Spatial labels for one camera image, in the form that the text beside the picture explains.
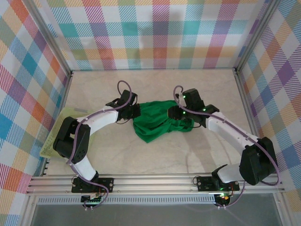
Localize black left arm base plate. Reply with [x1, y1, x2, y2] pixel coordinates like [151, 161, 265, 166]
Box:
[71, 178, 115, 194]

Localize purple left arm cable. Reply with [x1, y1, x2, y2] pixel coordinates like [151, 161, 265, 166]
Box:
[68, 80, 132, 210]

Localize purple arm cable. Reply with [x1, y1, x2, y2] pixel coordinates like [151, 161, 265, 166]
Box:
[173, 85, 282, 210]
[68, 80, 132, 210]

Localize aluminium table side rail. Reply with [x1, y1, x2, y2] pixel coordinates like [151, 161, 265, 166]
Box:
[40, 72, 74, 177]
[234, 69, 270, 174]

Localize pale green plastic basket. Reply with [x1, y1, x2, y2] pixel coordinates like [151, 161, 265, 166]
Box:
[40, 107, 95, 161]

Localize slotted grey cable duct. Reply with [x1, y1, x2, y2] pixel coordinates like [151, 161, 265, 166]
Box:
[37, 196, 217, 205]

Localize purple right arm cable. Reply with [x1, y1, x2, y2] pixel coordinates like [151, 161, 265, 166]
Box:
[173, 85, 282, 210]

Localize green t-shirt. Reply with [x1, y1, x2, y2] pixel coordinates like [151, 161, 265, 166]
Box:
[132, 100, 195, 144]

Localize aluminium frame post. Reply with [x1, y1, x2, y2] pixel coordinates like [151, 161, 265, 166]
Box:
[234, 0, 282, 71]
[23, 0, 73, 77]

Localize aluminium mounting rail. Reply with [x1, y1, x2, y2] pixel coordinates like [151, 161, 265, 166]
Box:
[25, 174, 285, 196]

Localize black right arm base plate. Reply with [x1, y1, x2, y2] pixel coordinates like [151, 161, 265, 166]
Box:
[196, 175, 240, 192]

